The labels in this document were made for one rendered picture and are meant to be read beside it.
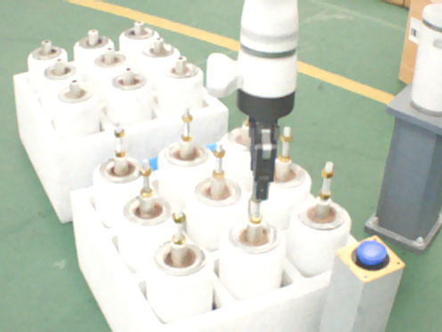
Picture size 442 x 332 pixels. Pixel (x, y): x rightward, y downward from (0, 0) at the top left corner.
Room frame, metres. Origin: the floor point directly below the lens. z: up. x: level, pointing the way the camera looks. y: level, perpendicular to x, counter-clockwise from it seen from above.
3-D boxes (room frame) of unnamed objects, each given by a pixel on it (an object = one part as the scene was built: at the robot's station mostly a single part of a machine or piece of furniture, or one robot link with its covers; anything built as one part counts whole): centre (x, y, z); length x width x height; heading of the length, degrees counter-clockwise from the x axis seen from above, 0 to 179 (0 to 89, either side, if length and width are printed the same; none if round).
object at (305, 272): (0.83, -0.16, 0.16); 0.10 x 0.10 x 0.18
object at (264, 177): (0.72, -0.05, 0.37); 0.03 x 0.01 x 0.05; 2
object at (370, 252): (0.65, -0.20, 0.32); 0.04 x 0.04 x 0.02
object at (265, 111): (0.77, -0.05, 0.46); 0.08 x 0.08 x 0.09
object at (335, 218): (0.83, -0.16, 0.25); 0.08 x 0.08 x 0.01
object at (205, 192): (0.88, 0.00, 0.25); 0.08 x 0.08 x 0.01
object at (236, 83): (0.77, -0.03, 0.53); 0.11 x 0.09 x 0.06; 92
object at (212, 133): (1.35, 0.25, 0.09); 0.39 x 0.39 x 0.18; 30
